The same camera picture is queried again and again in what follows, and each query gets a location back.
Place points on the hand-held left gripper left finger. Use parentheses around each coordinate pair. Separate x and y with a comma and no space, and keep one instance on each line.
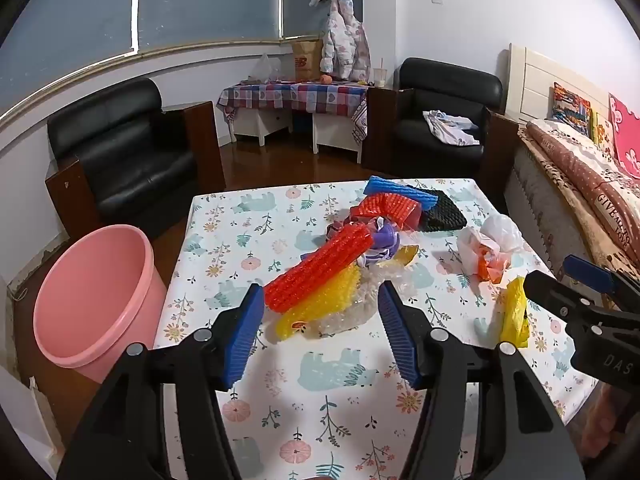
(247,335)

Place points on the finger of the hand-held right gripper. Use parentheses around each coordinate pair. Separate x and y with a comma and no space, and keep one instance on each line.
(555,295)
(587,272)

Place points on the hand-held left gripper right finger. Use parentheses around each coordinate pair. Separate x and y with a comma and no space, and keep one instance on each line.
(397,335)

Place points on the clear bubble wrap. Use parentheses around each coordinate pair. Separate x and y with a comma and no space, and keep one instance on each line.
(362,310)

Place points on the yellow plastic bag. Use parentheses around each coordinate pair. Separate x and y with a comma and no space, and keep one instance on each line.
(512,315)

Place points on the orange and white plastic bag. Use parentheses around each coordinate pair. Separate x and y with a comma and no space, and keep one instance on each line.
(487,266)

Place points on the yellow bubble wrap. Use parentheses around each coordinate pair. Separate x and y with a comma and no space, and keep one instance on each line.
(320,306)

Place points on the purple plastic bag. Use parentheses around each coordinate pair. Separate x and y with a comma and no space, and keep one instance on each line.
(382,237)

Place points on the red bubble wrap roll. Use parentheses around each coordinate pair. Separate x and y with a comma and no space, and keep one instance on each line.
(320,265)

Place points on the red printed bubble mailer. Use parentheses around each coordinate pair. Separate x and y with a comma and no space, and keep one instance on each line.
(390,208)

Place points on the black foam net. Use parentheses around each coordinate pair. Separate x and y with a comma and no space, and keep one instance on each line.
(442,215)

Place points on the blue foam sheet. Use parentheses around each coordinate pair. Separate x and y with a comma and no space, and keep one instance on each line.
(395,190)

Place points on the pink plastic bucket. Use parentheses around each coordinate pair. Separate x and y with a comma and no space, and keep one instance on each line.
(95,290)

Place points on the floral tablecloth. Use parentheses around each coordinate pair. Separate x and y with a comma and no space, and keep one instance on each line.
(280,260)

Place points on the brown dotted quilt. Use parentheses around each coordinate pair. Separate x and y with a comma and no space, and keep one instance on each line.
(590,175)

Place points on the bed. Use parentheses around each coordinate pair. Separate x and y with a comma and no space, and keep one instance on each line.
(530,185)

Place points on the yellow pillow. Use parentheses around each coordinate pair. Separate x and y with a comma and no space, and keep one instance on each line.
(602,135)

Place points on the pink flower pillow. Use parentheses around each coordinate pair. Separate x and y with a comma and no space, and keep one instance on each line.
(627,135)

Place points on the colourful striped pillow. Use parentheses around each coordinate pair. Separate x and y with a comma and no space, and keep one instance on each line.
(572,107)

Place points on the white printed garment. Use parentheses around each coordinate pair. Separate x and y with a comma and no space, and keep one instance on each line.
(450,127)

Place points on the cream wooden headboard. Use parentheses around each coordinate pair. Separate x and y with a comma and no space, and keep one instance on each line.
(535,80)

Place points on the black leather armchair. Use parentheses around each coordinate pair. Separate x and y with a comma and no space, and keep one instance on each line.
(135,160)
(445,90)

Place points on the white desk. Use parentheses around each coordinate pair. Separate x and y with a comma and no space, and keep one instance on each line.
(260,122)

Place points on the checkered tablecloth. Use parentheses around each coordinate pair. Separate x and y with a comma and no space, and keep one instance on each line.
(300,95)

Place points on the drink cup with straw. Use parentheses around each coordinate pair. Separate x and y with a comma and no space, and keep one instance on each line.
(380,76)

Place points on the clear plastic bag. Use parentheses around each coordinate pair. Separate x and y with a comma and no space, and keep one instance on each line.
(267,70)

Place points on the brown paper bag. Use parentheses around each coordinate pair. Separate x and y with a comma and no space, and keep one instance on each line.
(307,60)

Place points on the white printed puffer jacket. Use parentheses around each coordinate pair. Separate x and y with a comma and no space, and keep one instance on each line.
(345,40)

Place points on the window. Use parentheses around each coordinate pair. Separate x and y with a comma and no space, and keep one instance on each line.
(200,0)

